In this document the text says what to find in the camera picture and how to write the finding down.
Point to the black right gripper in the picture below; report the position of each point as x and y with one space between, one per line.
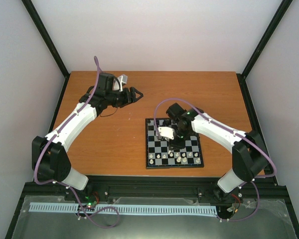
180 145

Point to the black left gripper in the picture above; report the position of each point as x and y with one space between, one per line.
131 98

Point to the black white chessboard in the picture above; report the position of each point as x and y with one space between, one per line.
162 152

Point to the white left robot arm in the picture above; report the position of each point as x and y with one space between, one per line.
49 153

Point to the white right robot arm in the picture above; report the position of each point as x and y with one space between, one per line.
247 148

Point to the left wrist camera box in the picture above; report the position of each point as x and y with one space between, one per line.
120 82

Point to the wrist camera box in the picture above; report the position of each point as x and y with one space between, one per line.
167 133
120 82

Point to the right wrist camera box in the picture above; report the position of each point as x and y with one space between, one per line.
167 133

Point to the black aluminium frame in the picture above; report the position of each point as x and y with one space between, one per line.
149 187

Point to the light blue slotted cable duct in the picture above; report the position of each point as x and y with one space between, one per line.
130 210

